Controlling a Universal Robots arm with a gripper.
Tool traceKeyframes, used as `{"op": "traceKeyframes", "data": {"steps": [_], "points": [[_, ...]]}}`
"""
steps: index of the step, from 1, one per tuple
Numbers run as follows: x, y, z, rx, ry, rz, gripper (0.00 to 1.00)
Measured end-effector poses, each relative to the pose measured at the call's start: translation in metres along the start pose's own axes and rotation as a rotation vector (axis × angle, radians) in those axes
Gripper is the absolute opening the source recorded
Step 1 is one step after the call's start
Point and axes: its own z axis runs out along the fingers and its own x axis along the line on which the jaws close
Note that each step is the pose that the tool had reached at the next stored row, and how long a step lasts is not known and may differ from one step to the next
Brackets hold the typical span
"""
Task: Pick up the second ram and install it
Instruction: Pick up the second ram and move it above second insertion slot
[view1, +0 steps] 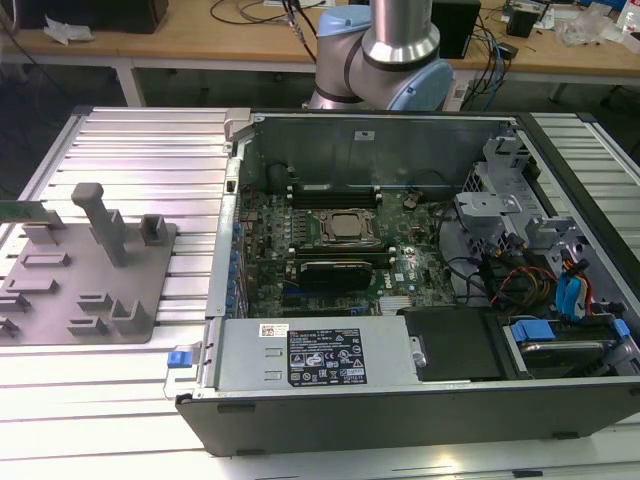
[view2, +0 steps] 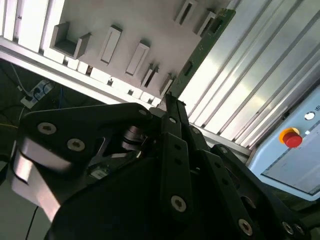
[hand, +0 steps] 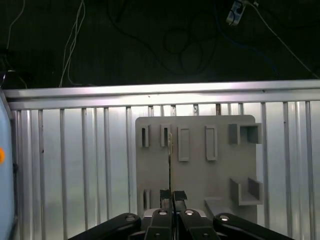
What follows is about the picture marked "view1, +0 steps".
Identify metal CPU socket cover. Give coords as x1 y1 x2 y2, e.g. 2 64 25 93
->
312 207 384 246

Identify silver CPU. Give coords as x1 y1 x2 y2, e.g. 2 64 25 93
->
330 213 369 239

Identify crumpled white paper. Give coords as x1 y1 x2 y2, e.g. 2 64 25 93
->
43 13 94 46

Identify black open PC case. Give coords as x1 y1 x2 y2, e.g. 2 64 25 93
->
164 107 640 459

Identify wooden desk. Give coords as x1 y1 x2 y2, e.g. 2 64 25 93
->
0 0 640 86

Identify hard disk in blue carrier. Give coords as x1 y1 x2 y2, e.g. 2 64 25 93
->
502 319 631 381

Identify clear plastic bags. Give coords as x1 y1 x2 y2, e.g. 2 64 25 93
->
554 7 621 49

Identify blue cable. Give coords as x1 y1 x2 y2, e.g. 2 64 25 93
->
487 34 506 101

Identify black plastic shroud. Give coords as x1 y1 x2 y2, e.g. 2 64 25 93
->
402 307 506 384

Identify large black box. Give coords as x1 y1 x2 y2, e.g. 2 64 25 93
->
9 0 169 35

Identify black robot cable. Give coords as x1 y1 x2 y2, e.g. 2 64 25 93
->
282 0 321 62

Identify red white carton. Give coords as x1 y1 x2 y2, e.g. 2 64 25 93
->
617 0 640 31

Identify silver metal drive cage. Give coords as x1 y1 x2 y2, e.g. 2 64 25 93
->
452 134 586 261

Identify blue flat data wires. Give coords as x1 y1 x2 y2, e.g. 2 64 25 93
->
557 272 590 321

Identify grey plastic parts rack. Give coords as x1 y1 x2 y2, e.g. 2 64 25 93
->
0 182 181 347

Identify black graphics card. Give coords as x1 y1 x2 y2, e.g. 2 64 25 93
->
297 258 376 294

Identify green motherboard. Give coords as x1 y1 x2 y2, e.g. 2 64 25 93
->
234 189 461 319

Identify tall black box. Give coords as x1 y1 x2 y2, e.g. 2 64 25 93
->
432 0 482 60

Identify small black cube box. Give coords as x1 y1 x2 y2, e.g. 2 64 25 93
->
505 7 541 37

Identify silver power supply unit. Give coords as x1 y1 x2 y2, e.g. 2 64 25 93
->
214 317 419 394

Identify black power supply label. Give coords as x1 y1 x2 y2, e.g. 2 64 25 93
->
286 327 369 387

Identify small silver heatsink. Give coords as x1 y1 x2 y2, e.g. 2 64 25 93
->
377 295 416 314

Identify red yellow power wires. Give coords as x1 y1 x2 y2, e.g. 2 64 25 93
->
489 267 559 306

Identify black RAM slot bank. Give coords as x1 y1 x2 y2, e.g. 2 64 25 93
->
289 182 384 211

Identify black wire bundle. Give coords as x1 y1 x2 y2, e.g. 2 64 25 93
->
439 254 494 301

